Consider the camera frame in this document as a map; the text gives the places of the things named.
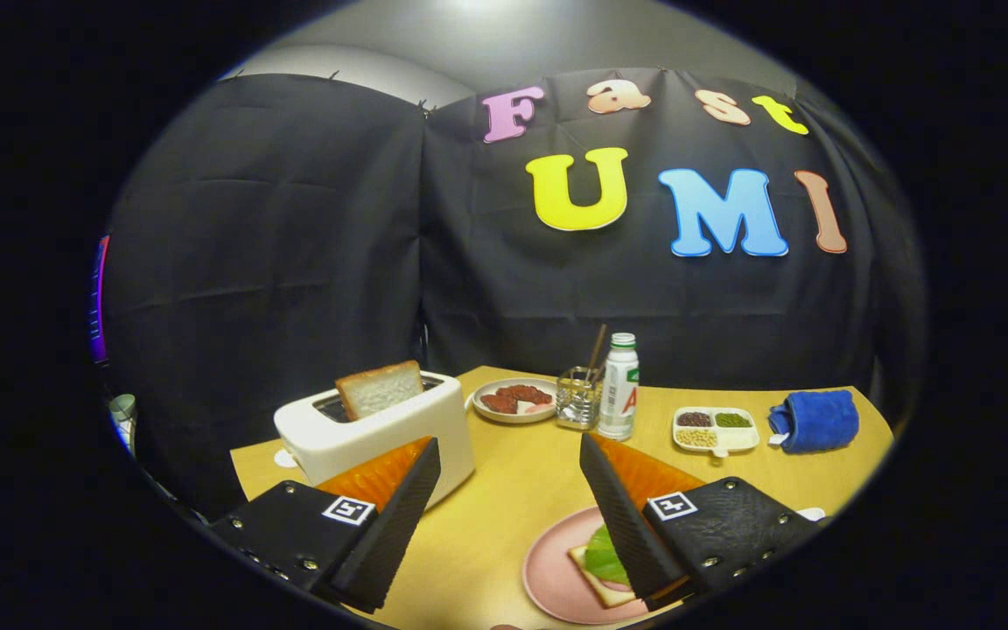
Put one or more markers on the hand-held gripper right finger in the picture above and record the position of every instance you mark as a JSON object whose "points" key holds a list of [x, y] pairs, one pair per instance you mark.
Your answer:
{"points": [[626, 525]]}

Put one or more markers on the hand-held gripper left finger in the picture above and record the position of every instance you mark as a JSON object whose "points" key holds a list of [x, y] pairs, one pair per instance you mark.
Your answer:
{"points": [[399, 521]]}

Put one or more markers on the green lettuce leaf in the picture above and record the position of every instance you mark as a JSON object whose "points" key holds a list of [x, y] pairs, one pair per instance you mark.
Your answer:
{"points": [[605, 560]]}

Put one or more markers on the toasted white bread slice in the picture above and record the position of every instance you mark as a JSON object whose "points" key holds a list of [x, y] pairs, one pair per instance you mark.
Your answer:
{"points": [[379, 389]]}

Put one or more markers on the bottom bread slice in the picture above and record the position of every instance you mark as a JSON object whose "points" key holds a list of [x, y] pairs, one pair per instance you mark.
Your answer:
{"points": [[600, 597]]}

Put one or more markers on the pink plate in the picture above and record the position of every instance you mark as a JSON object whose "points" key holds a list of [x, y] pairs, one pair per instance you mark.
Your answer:
{"points": [[556, 577]]}

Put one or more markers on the white toaster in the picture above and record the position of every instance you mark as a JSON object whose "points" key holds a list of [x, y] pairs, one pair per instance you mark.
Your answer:
{"points": [[451, 437]]}

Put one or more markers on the yellow soybeans pile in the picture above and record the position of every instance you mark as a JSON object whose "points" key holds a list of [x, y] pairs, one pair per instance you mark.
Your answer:
{"points": [[696, 438]]}

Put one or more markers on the dark red beans pile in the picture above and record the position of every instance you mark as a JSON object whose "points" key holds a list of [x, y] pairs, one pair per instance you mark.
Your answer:
{"points": [[695, 419]]}

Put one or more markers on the white bottle green cap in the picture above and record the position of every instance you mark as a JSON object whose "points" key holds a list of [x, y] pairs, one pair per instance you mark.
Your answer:
{"points": [[616, 394]]}

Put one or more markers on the clear glass cup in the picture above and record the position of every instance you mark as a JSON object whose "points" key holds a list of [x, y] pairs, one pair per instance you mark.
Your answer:
{"points": [[576, 402]]}

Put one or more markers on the white divided dish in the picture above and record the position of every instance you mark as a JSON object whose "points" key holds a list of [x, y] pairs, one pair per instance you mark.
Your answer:
{"points": [[736, 437]]}

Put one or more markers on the green beans pile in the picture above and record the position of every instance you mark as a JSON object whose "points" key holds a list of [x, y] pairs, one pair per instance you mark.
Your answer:
{"points": [[733, 420]]}

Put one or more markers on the small white round plate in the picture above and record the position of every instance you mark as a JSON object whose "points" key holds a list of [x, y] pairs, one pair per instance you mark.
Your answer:
{"points": [[513, 416]]}

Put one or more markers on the red meat slices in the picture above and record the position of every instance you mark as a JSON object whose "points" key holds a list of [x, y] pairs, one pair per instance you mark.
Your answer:
{"points": [[504, 401]]}

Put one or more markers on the brown wooden sticks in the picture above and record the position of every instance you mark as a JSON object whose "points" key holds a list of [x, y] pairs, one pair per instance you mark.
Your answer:
{"points": [[597, 346]]}

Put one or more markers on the blue towel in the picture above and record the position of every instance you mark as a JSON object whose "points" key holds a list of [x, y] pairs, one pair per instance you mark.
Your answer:
{"points": [[819, 420]]}

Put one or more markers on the black backdrop cloth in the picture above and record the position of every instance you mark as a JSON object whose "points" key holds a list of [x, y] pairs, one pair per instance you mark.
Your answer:
{"points": [[294, 262]]}

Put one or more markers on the pale green device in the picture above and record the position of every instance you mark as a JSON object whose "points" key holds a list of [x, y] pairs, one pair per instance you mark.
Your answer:
{"points": [[123, 416]]}

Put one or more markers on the purple lit screen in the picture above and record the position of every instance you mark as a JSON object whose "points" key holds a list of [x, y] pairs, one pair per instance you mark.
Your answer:
{"points": [[100, 306]]}

